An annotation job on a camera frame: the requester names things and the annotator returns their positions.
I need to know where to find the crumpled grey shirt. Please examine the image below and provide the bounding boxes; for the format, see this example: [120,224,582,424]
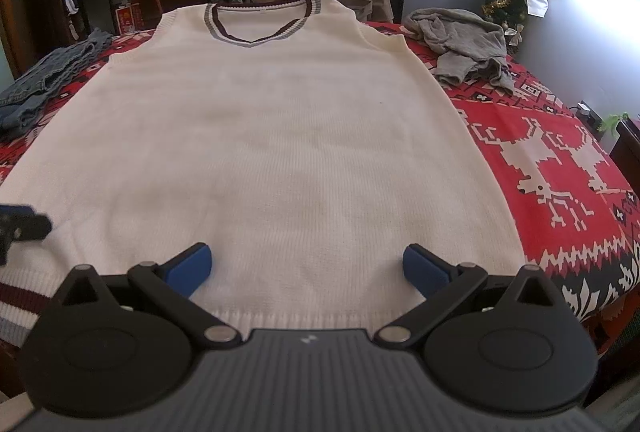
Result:
[402,8,516,94]

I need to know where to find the small tinsel tree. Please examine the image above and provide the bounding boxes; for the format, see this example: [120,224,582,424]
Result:
[482,0,531,58]

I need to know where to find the black power adapter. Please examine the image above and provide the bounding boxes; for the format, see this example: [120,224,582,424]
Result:
[575,101,604,124]

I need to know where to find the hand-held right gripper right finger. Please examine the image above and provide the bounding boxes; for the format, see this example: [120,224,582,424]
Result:
[377,243,568,347]

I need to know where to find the red patterned blanket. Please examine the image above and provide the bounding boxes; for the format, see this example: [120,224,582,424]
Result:
[0,19,640,328]

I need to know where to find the blue denim jeans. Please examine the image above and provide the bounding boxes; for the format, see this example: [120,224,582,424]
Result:
[0,28,115,138]

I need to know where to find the cream knit vest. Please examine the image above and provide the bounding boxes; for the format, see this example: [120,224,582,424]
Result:
[0,0,526,348]

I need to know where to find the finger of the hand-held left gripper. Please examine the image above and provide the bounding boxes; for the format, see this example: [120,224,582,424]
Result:
[0,204,53,265]

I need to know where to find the wooden drawer cabinet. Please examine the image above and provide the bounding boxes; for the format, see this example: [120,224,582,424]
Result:
[135,0,226,29]

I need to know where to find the dark wooden stand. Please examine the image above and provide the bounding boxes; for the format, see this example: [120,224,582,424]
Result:
[610,117,640,193]

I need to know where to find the green plant sprig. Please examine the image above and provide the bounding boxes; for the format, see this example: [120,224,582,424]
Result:
[597,112,631,138]

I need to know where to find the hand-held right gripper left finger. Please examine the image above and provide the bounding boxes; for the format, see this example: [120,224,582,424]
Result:
[45,242,242,347]

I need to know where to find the red carton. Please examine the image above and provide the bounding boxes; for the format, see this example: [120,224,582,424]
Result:
[115,2,139,35]

